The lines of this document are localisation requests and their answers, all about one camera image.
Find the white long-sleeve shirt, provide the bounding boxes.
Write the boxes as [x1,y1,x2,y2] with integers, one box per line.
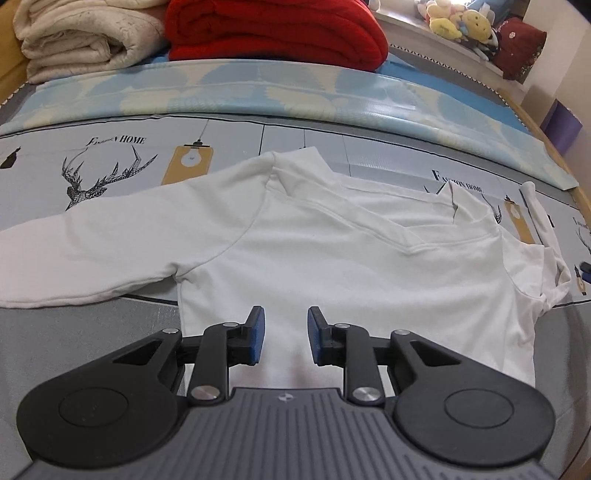
[1,148,571,388]

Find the grey printed bed sheet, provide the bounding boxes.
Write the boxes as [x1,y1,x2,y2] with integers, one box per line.
[1,115,590,479]

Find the purple box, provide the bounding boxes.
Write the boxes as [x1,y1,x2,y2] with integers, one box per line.
[541,100,582,155]

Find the light blue patterned quilt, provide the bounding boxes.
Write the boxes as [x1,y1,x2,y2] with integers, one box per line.
[0,57,580,190]

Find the dark red cushion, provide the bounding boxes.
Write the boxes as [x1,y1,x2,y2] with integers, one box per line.
[493,17,547,82]

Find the beige folded blanket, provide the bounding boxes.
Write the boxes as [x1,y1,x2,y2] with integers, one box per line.
[13,0,167,84]

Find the plush toys on sill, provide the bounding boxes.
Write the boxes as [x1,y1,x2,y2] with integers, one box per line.
[415,1,499,61]

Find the red folded blanket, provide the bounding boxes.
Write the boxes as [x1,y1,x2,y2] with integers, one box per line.
[164,1,389,71]

